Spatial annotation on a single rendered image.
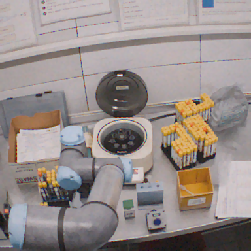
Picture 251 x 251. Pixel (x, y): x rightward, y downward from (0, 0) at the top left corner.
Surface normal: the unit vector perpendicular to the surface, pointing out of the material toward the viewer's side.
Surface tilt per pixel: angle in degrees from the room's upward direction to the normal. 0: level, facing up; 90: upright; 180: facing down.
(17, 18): 94
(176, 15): 94
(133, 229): 0
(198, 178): 90
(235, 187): 1
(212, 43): 90
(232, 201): 0
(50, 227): 25
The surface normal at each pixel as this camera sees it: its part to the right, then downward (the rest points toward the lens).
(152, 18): 0.13, 0.74
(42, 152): -0.04, -0.71
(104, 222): 0.73, -0.39
